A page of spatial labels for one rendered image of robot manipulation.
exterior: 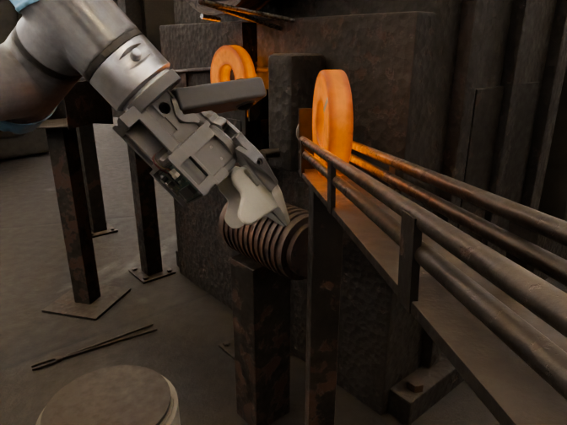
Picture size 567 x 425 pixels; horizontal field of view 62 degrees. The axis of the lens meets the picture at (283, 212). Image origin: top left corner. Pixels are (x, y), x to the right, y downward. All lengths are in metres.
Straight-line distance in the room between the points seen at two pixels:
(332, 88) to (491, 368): 0.49
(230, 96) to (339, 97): 0.17
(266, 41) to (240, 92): 0.64
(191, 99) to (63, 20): 0.14
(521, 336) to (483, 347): 0.06
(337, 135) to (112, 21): 0.31
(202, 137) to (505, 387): 0.37
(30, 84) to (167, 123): 0.14
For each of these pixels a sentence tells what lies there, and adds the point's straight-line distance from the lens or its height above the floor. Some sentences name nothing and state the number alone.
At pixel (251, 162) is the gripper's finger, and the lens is 0.51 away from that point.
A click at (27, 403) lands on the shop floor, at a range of 1.38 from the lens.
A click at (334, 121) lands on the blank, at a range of 0.65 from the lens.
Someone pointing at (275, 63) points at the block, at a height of 0.78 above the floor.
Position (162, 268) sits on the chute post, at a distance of 1.85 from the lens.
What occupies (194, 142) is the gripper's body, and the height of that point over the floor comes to 0.73.
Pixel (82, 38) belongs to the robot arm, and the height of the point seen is 0.82.
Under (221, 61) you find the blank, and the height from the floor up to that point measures 0.78.
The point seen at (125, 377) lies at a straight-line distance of 0.50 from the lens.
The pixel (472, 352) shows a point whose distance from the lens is 0.25.
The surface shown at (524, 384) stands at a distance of 0.24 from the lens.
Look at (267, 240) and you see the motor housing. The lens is 0.84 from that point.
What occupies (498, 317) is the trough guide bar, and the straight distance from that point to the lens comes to 0.21.
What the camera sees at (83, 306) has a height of 0.01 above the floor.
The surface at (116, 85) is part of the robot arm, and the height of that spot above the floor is 0.78.
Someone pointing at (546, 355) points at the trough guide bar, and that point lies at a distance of 0.19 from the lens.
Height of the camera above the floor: 0.82
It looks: 20 degrees down
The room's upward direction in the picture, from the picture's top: straight up
